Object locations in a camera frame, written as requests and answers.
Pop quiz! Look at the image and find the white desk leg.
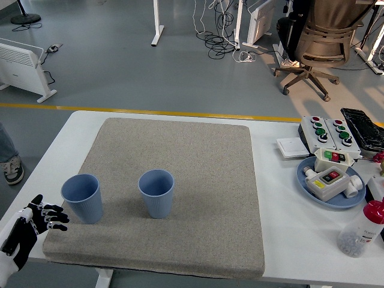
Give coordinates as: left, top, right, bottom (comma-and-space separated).
232, 0, 244, 50
355, 0, 384, 75
150, 0, 165, 47

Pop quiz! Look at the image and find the black cable bundle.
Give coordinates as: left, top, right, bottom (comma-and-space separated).
196, 0, 241, 59

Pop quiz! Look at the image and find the blue plate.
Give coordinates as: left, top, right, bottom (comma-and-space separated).
296, 155, 367, 209

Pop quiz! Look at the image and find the clear bottle red lid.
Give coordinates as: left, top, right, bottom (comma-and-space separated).
336, 199, 384, 258

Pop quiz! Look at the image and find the person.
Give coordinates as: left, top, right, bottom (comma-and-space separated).
0, 122, 25, 185
275, 0, 313, 68

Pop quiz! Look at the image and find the white pipe fitting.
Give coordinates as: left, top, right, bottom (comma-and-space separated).
343, 174, 364, 199

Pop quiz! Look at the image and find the black round stand base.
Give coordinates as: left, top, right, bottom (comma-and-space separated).
10, 0, 42, 25

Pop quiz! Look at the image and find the white green-red switch box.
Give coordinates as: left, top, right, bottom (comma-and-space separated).
314, 147, 356, 173

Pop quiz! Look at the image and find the white red-black switch box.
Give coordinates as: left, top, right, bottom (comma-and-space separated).
303, 166, 351, 202

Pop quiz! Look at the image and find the grey-brown mat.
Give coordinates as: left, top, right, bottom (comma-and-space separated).
41, 116, 265, 280

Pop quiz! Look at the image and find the white panel heater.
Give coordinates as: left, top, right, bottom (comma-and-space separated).
0, 38, 58, 104
242, 0, 276, 49

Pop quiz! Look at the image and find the white wall switch plate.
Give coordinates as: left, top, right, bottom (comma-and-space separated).
275, 137, 310, 159

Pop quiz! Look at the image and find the grey four-button control box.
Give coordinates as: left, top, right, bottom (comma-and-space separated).
324, 118, 362, 159
301, 115, 337, 155

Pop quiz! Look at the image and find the blue ribbed cup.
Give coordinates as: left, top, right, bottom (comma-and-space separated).
137, 169, 175, 220
61, 173, 104, 225

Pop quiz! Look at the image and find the white table leg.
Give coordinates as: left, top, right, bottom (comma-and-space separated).
95, 268, 114, 288

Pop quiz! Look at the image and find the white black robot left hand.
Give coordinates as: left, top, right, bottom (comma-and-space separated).
0, 194, 70, 286

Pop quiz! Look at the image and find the grey floor socket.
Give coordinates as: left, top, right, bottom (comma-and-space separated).
44, 43, 64, 55

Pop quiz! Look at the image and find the beige office chair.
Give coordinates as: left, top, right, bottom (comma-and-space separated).
273, 0, 376, 102

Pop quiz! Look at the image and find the black plastic tray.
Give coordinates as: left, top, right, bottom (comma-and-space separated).
340, 107, 384, 152

